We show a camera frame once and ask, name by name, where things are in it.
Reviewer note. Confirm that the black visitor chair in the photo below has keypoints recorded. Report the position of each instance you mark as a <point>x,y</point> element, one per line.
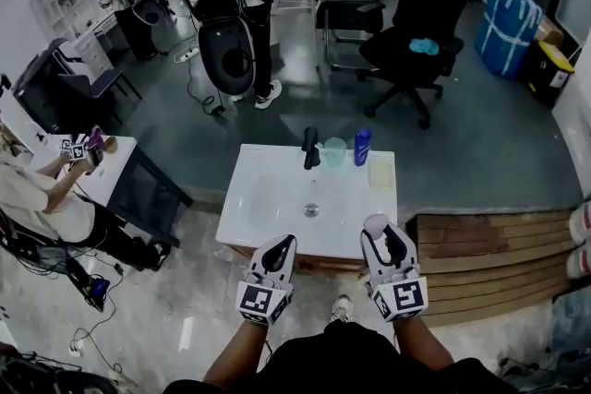
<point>351,14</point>

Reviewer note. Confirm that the wooden sink cabinet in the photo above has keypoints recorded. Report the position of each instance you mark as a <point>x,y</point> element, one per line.
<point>323,264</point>

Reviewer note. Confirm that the black office swivel chair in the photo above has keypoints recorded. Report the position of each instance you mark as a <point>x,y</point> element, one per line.
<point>415,32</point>

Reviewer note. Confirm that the white power strip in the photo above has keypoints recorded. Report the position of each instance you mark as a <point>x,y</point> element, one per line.
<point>186,54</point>

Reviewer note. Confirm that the black and yellow box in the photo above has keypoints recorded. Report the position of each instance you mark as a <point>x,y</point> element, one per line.
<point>549,74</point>

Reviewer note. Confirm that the wooden slat platform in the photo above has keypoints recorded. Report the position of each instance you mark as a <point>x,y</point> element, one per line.
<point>489,263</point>

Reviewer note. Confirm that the black backpack rig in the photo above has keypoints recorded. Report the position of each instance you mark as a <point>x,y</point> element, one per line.
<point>217,9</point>

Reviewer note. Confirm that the white drawer cabinet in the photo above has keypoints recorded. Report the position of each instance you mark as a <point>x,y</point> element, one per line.
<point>94,48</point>

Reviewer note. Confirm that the person's left forearm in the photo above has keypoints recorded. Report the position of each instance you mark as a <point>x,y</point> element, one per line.
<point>237,355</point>

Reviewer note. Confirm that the white cubby shelf unit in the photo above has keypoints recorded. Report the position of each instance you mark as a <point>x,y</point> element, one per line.
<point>64,0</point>

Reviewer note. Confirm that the person's right forearm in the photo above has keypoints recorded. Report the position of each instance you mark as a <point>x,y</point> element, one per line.
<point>422,343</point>

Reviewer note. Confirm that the person's black clothing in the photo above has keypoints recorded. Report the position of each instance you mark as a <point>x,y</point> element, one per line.
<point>351,364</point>

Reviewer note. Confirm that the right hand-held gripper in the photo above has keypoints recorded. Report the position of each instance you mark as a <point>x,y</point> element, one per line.
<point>401,296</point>

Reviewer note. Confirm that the black armchair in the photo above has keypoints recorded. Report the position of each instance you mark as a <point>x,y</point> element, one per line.
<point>64,87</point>

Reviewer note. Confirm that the white ceramic sink basin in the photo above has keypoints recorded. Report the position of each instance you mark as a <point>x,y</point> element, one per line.
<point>277,203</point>

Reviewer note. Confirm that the person's white shoe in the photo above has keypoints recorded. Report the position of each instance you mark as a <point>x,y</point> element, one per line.
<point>342,308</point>

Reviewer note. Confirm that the white desk with black frame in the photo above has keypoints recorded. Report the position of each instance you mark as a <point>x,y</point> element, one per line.
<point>138,184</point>

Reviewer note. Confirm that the pale pink bar of soap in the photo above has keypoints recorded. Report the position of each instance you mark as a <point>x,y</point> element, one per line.
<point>375,223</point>

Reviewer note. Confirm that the black faucet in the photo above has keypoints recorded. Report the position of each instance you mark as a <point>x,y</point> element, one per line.
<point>311,150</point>

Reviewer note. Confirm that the black floor device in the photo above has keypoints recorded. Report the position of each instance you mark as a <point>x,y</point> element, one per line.
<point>94,288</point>

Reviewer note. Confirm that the cardboard box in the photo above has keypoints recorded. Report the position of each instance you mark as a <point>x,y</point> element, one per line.
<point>548,31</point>

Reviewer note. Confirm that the clear soap dish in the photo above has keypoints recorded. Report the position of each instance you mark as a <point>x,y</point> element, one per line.
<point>382,173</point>

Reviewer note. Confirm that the clear green plastic cup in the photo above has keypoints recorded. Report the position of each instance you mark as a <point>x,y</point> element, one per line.
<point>335,152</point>

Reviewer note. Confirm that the blue wrapped bundle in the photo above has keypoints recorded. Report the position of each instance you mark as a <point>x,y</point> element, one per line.
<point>505,30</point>

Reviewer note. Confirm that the blue plastic bottle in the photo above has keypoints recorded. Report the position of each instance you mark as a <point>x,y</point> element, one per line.
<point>362,147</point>

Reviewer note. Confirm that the metal sink drain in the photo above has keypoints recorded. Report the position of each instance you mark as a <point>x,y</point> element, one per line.
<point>312,209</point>

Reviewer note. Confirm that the brown round object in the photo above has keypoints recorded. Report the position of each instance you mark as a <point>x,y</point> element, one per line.
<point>111,144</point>

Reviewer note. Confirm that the blue cloth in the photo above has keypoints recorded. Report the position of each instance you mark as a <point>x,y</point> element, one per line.
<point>424,46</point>

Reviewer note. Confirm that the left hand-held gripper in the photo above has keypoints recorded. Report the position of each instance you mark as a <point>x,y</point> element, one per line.
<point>264,297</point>

